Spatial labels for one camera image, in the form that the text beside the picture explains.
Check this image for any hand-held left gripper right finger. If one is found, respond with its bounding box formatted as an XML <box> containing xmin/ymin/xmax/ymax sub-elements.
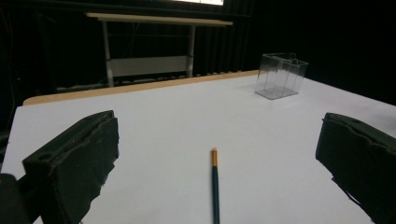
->
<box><xmin>315</xmin><ymin>112</ymin><xmax>396</xmax><ymax>224</ymax></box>

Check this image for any bright monitor screen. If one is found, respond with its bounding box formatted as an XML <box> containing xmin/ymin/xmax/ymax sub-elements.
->
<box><xmin>174</xmin><ymin>0</ymin><xmax>225</xmax><ymax>7</ymax></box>

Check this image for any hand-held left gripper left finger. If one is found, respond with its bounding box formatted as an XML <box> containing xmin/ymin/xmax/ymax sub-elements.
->
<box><xmin>21</xmin><ymin>109</ymin><xmax>120</xmax><ymax>224</ymax></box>

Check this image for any clear plastic pencil holder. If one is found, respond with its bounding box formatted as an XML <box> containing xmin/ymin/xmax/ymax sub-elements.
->
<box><xmin>254</xmin><ymin>52</ymin><xmax>309</xmax><ymax>101</ymax></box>

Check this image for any dark green pencil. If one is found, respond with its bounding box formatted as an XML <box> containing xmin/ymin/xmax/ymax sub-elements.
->
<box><xmin>210</xmin><ymin>147</ymin><xmax>220</xmax><ymax>224</ymax></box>

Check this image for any white board table cover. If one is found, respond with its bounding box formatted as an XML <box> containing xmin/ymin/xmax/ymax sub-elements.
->
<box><xmin>0</xmin><ymin>74</ymin><xmax>396</xmax><ymax>224</ymax></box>

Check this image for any white metal frame desk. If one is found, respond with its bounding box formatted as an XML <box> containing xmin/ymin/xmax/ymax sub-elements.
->
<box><xmin>85</xmin><ymin>12</ymin><xmax>233</xmax><ymax>89</ymax></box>

